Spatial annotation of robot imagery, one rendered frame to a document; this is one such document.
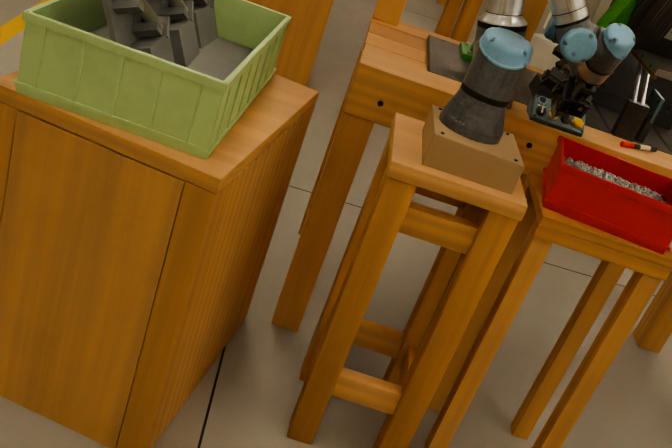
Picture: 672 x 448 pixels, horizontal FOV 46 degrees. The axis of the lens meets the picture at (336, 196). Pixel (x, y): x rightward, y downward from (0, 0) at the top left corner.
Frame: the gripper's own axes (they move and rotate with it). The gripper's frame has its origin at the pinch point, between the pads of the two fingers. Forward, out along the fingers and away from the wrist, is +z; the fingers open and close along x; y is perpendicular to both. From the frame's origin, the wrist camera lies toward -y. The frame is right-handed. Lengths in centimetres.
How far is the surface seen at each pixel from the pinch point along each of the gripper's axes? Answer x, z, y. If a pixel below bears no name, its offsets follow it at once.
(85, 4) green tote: -117, -18, 30
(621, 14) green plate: 11.0, -8.6, -32.9
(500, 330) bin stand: 1, 19, 57
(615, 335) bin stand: 28, 11, 52
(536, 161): 0.8, 11.7, 9.3
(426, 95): -34.1, 5.6, 5.0
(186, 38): -94, -12, 26
